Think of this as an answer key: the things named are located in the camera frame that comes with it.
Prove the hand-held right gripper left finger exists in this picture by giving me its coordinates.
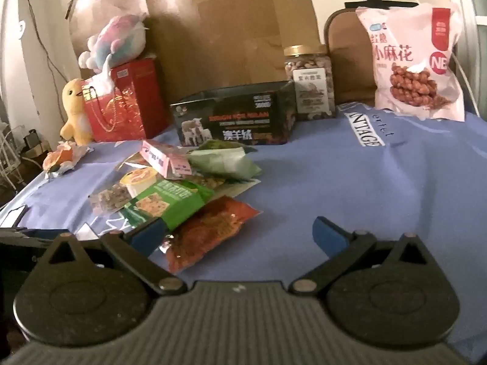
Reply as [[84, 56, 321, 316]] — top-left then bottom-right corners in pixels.
[[49, 217, 188, 296]]

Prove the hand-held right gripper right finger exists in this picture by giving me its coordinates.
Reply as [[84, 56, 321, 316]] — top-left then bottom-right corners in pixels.
[[290, 216, 427, 294]]

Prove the green cracker packet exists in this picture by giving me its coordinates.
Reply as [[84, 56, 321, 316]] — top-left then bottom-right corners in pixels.
[[124, 180, 215, 233]]

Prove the red snack packet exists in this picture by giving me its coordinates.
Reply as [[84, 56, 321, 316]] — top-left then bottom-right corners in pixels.
[[160, 196, 264, 274]]

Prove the green snack package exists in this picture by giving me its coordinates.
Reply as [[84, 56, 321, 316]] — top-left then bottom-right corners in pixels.
[[169, 81, 297, 147]]

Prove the clear packet of nuts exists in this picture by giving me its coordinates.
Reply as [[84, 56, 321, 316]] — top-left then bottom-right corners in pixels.
[[88, 183, 132, 216]]

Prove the yellow jelly cup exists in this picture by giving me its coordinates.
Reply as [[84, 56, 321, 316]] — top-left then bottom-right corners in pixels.
[[119, 167, 159, 199]]

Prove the blue printed cloth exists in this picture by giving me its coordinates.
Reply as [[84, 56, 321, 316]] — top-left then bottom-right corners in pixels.
[[0, 101, 487, 352]]

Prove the brown snack packet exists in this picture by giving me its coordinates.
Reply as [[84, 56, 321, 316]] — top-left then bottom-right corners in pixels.
[[115, 152, 153, 172]]

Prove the small pink snack packet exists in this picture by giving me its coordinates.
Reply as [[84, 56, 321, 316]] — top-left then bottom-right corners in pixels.
[[139, 139, 193, 180]]

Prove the light green snack packet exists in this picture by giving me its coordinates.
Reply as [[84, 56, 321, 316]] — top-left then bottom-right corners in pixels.
[[186, 141, 263, 182]]

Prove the orange crumpled wrapper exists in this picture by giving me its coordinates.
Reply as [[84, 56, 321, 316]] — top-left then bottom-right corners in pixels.
[[43, 141, 96, 178]]

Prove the red gift bag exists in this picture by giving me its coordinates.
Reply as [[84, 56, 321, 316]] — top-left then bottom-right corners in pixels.
[[81, 74, 147, 144], [110, 58, 170, 140]]

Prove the yellow duck plush toy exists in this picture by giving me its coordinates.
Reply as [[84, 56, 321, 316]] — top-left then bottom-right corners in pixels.
[[60, 78, 94, 146]]

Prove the nut jar with gold lid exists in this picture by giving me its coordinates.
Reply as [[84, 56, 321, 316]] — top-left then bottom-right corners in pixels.
[[283, 44, 336, 121]]

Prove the brown chair back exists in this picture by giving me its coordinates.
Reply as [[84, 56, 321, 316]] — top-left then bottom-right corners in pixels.
[[324, 8, 382, 107]]

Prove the large pink snack bag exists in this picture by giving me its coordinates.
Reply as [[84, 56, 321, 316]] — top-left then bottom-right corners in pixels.
[[355, 2, 467, 123]]

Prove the pastel plush toy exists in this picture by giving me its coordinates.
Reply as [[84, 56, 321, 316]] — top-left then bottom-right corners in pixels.
[[78, 13, 149, 75]]

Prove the brown cardboard box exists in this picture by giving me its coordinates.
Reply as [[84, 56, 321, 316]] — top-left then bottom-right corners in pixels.
[[65, 0, 332, 104]]

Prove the white wire rack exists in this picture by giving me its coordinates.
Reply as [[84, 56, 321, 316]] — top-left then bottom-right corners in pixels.
[[0, 122, 24, 191]]

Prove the thin dark wall cable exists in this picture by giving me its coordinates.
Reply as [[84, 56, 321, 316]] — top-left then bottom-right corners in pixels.
[[17, 0, 70, 86]]

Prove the white cable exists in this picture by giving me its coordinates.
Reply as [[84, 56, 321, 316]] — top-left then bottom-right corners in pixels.
[[452, 56, 482, 116]]

